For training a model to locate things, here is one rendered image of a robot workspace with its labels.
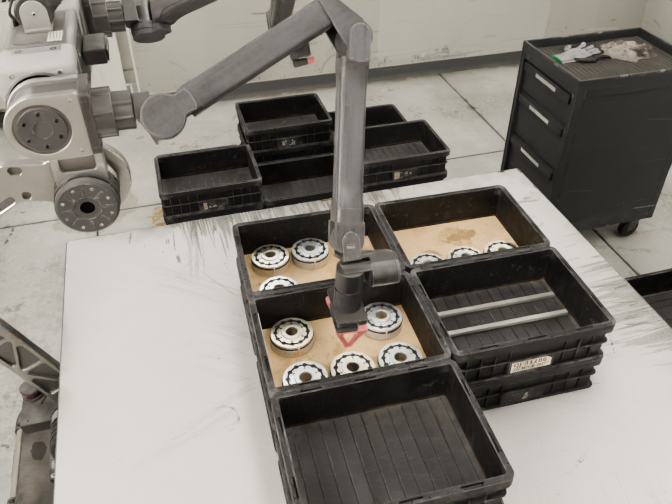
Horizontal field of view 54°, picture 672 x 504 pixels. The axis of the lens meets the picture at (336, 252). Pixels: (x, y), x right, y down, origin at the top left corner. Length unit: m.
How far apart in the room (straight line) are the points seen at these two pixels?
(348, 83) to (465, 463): 0.78
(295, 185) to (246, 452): 1.63
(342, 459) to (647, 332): 0.97
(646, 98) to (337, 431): 2.11
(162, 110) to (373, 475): 0.80
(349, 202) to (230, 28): 3.29
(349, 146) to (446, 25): 3.70
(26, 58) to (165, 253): 0.96
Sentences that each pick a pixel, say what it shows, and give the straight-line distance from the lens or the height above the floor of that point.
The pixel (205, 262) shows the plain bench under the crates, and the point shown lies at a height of 0.70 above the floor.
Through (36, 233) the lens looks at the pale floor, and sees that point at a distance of 3.62.
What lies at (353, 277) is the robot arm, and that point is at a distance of 1.27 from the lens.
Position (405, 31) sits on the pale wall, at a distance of 4.81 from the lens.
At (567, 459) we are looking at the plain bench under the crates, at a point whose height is 0.70.
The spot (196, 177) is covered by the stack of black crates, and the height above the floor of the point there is 0.49.
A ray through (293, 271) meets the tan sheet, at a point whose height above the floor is 0.83.
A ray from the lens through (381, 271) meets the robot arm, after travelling 1.30.
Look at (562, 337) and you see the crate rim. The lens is 1.56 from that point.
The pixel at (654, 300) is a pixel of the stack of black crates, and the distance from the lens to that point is 2.80.
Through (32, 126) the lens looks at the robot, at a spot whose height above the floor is 1.46.
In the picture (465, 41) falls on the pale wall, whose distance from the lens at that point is 5.04.
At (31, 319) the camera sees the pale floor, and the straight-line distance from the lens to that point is 3.12.
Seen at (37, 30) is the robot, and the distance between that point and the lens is 1.44.
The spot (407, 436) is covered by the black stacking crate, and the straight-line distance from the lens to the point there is 1.43.
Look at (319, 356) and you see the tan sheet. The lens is 1.56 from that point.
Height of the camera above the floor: 1.99
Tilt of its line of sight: 39 degrees down
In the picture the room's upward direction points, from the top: straight up
